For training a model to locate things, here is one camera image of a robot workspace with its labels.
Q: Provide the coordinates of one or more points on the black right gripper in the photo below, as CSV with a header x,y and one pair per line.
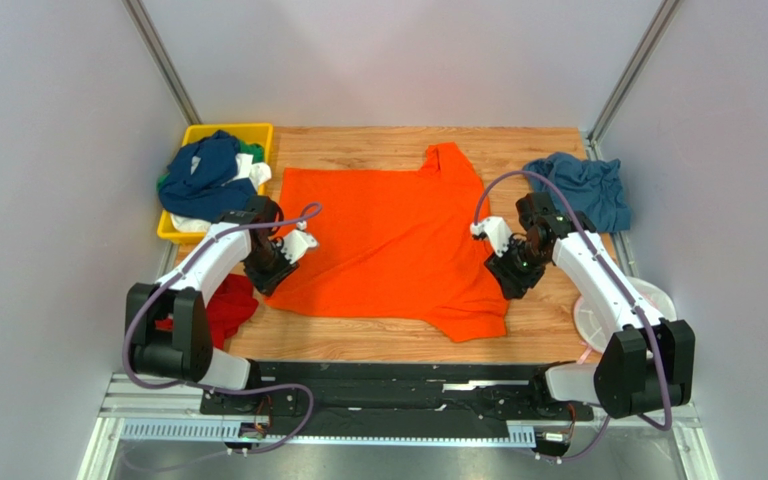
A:
x,y
512,278

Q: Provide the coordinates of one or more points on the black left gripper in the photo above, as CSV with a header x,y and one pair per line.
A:
x,y
270,283

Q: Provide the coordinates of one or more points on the orange t-shirt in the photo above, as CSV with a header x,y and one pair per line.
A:
x,y
395,244

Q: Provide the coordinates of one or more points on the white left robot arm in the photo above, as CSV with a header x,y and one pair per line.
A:
x,y
168,341

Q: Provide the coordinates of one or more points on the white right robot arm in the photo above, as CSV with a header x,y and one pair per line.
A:
x,y
648,362

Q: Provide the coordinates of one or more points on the red t-shirt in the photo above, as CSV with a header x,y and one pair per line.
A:
x,y
230,307

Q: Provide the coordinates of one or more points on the navy blue t-shirt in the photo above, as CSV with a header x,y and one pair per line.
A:
x,y
196,186

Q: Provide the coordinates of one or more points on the white t-shirt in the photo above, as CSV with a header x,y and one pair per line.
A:
x,y
258,173

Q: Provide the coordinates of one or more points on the white mesh laundry bag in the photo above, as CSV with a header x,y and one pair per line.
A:
x,y
594,336

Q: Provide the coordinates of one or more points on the teal blue t-shirt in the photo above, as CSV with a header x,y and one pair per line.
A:
x,y
591,186

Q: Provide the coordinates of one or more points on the green t-shirt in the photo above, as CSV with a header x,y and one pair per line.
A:
x,y
217,148

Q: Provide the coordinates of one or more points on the yellow plastic bin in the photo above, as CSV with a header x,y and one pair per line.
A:
x,y
261,133

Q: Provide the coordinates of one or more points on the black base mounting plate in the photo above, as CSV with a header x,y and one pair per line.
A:
x,y
390,401

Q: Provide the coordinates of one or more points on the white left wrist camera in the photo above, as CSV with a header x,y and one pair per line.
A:
x,y
297,243

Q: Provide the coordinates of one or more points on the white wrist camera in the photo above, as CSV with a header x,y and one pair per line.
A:
x,y
297,243
496,231

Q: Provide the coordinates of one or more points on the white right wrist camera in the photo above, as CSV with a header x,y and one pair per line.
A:
x,y
496,231

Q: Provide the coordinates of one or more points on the aluminium frame rail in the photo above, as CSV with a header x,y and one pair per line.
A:
x,y
159,433

